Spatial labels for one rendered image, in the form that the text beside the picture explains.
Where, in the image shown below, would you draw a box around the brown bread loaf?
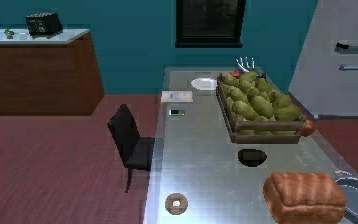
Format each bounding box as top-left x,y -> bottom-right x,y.
262,171 -> 348,224

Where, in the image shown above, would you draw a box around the black chair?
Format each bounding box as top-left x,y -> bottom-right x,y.
106,103 -> 156,194

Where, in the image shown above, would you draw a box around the black framed window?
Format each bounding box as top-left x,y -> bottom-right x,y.
174,0 -> 247,49

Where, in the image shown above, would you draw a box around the wooden crate of pears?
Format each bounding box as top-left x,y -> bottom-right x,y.
215,70 -> 308,145

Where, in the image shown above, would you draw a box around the silver dining table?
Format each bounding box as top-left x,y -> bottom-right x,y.
142,66 -> 358,224

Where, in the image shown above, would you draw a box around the small green plant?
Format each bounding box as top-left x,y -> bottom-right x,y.
3,28 -> 17,40

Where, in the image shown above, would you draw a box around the small black phone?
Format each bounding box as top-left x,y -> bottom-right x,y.
168,108 -> 186,118

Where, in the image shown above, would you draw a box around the red tomato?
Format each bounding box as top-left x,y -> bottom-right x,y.
300,119 -> 317,138

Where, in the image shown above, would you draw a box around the black toaster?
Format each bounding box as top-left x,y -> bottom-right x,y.
25,12 -> 64,38

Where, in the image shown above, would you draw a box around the white book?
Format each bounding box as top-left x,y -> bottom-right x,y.
160,90 -> 194,104

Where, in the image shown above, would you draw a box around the grey fridge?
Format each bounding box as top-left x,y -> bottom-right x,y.
288,0 -> 358,120

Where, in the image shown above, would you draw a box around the brown ring doughnut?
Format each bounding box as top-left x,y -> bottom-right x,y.
164,192 -> 189,216

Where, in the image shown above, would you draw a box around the brown kitchen counter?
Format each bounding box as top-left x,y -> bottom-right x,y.
0,28 -> 106,117

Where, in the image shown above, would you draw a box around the white dish rack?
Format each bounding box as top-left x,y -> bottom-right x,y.
235,56 -> 257,74

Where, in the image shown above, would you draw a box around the white plate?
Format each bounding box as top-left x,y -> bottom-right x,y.
190,77 -> 219,92

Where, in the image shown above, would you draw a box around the dark brown bowl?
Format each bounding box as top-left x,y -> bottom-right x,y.
237,148 -> 268,168

